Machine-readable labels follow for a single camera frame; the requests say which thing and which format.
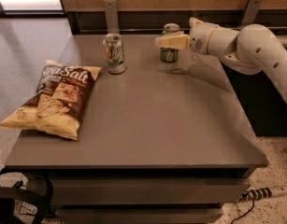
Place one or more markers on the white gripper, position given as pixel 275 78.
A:
pixel 197 38

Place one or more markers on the green soda can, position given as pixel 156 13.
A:
pixel 169 55

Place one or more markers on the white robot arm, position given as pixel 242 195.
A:
pixel 251 50

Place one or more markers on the white 7up can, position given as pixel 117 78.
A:
pixel 113 48

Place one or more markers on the brown sea salt chip bag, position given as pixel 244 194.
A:
pixel 58 105

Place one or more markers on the grey table with drawers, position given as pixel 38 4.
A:
pixel 155 147

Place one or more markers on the white power strip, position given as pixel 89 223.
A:
pixel 262 193

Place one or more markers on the black chair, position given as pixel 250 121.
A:
pixel 9 195

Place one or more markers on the right metal bracket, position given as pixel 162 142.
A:
pixel 250 12

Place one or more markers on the metal bracket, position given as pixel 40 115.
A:
pixel 250 12
pixel 111 14

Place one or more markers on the left metal bracket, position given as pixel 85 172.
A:
pixel 111 14

